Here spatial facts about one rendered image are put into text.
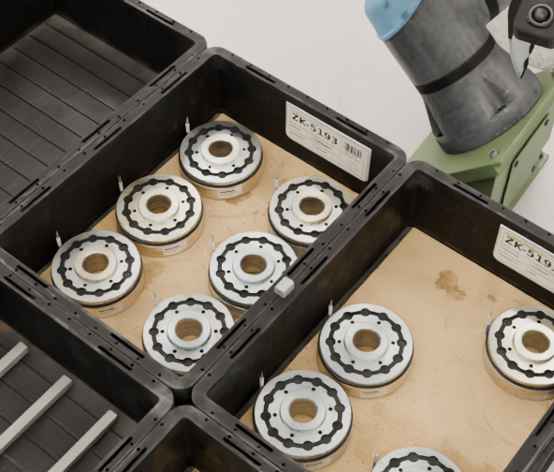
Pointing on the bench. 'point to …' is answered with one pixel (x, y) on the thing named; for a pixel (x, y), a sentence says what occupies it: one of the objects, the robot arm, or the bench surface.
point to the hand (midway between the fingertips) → (546, 80)
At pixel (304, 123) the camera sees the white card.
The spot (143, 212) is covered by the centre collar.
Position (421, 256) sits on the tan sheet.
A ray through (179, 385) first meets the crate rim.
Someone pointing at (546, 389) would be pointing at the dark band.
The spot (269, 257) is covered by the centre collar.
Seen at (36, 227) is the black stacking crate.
